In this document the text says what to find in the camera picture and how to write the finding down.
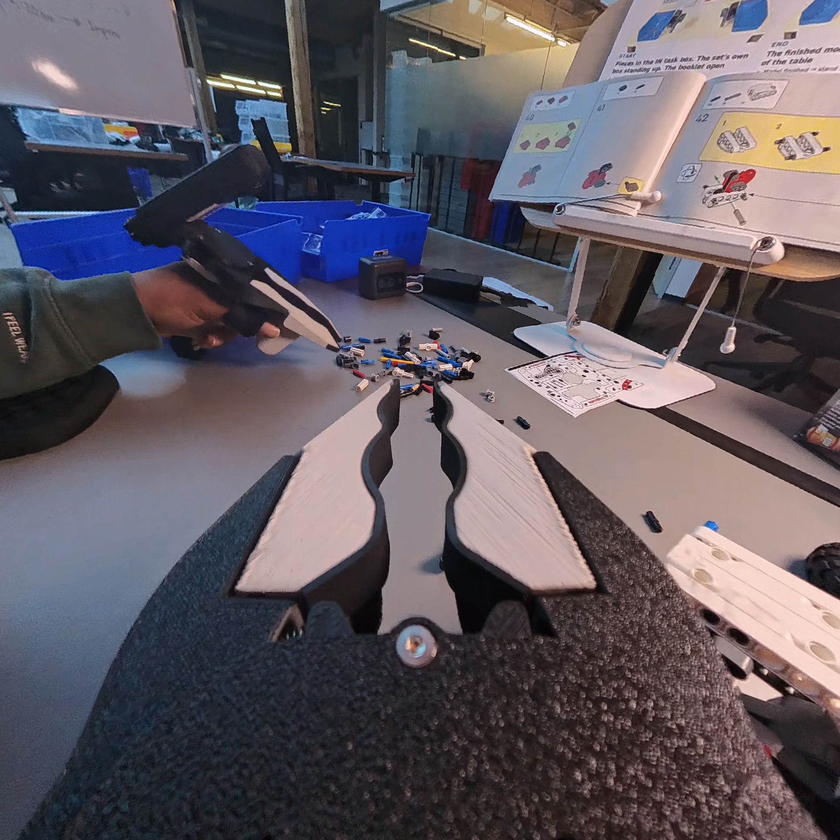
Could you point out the black white toy brick model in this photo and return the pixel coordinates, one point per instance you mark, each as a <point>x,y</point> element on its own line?
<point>754,590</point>

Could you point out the instruction booklet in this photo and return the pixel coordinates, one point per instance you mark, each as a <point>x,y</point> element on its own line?
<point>623,131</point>

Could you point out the black toy tyre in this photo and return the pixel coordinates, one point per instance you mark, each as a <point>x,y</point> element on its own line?
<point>825,561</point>

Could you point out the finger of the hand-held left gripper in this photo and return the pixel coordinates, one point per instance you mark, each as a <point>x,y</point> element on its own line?
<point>302,295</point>
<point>295,318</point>

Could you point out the metal booklet stand frame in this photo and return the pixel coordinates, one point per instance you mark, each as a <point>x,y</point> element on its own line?
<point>656,229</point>

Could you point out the black device with green display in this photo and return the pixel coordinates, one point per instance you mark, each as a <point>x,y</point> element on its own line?
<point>380,279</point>

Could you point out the wooden background table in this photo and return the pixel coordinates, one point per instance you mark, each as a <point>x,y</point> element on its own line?
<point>354,167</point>

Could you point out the blue plastic bin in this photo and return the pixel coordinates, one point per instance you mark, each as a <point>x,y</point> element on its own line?
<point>380,246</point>
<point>65,249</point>

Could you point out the whiteboard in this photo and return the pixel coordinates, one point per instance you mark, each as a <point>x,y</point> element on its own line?
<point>98,59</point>

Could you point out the black toy pin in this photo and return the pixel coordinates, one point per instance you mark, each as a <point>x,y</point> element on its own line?
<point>653,520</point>

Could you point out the printed box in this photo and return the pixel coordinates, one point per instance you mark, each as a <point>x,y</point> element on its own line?
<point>820,423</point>

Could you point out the black power adapter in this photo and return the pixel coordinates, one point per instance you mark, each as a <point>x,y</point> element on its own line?
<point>453,283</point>

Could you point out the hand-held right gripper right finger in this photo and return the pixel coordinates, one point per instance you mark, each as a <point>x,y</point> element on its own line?
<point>512,518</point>

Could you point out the white printed sheet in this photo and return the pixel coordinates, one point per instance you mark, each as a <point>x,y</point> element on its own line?
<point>564,387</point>

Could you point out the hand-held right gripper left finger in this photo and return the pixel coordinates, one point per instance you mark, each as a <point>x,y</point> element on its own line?
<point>315,518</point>

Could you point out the pale wooden post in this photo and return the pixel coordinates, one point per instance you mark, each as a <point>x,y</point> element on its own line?
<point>300,79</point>

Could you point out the person's left hand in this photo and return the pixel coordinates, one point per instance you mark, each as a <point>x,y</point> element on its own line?
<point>177,302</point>

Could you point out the stacked red blue crates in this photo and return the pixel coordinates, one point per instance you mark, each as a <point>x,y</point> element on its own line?
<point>479,190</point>

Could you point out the white stand base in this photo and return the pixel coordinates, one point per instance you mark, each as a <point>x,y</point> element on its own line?
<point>669,387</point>

